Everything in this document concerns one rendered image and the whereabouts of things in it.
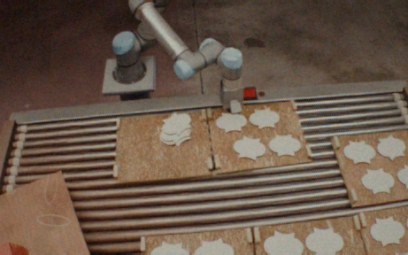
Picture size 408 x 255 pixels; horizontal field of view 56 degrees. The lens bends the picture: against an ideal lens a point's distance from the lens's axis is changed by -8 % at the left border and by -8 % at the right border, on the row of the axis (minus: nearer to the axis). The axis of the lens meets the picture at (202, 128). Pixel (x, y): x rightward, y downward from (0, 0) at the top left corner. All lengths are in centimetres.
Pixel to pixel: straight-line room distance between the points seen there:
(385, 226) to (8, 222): 145
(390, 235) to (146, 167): 102
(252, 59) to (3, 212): 255
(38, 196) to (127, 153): 43
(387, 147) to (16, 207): 157
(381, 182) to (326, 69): 199
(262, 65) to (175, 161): 198
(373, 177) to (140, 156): 99
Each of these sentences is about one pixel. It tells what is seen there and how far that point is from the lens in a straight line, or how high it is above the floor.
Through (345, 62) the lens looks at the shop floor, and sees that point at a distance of 374.
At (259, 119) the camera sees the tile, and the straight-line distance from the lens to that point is 187.
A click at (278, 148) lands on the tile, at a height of 95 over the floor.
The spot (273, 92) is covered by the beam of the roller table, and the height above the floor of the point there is 92.
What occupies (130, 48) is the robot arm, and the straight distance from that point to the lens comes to 207.
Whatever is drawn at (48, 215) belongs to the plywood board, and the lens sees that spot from 162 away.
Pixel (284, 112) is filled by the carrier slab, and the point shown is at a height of 94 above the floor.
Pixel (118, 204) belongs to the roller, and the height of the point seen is 92.
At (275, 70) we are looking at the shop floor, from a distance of 353.
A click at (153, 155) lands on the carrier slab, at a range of 178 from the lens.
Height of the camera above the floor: 235
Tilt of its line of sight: 50 degrees down
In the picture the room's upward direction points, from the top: 4 degrees counter-clockwise
